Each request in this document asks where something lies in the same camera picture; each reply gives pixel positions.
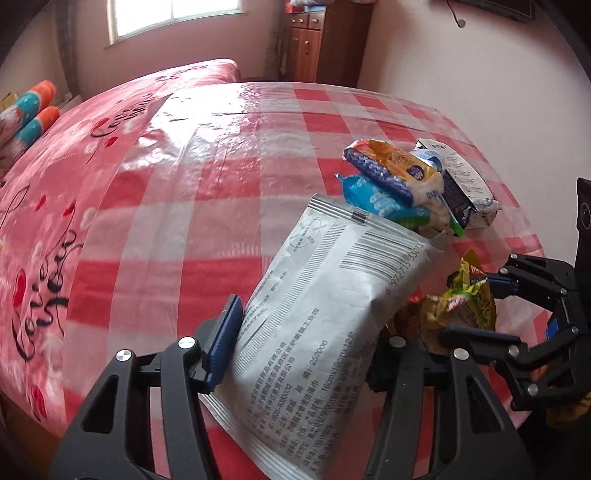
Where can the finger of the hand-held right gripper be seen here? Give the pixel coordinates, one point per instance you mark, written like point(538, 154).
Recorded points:
point(480, 339)
point(501, 284)

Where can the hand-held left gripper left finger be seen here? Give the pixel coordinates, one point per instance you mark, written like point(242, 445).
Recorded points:
point(226, 332)

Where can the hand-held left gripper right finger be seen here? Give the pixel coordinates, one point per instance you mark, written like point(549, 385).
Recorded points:
point(392, 369)

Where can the yellow-green snack wrapper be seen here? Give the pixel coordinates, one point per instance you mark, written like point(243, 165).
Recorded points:
point(466, 300)

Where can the silver wet wipes package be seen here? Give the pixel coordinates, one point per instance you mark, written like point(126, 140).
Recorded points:
point(323, 323)

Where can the sky blue and green packet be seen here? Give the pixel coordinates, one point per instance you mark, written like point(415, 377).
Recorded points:
point(374, 198)

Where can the yellow and blue biscuit packet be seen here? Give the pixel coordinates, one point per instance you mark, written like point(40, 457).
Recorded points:
point(397, 168)

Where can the red checkered plastic tablecloth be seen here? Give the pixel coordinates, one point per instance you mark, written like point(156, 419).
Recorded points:
point(231, 207)

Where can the pink heart-print bed blanket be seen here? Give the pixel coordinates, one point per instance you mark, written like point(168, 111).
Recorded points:
point(69, 207)

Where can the rolled orange and teal quilt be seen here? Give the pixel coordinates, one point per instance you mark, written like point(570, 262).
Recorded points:
point(32, 115)

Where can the brown wooden cabinet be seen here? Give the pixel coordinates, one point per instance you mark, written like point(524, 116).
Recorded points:
point(328, 46)

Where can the grey checked curtain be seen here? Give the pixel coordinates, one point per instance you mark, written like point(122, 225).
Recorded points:
point(65, 46)
point(276, 37)

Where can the window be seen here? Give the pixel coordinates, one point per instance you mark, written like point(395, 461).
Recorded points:
point(171, 18)

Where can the folded floral quilt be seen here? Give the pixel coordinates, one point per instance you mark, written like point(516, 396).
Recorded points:
point(314, 3)

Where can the wall-mounted television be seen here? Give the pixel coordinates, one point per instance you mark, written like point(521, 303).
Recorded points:
point(498, 7)

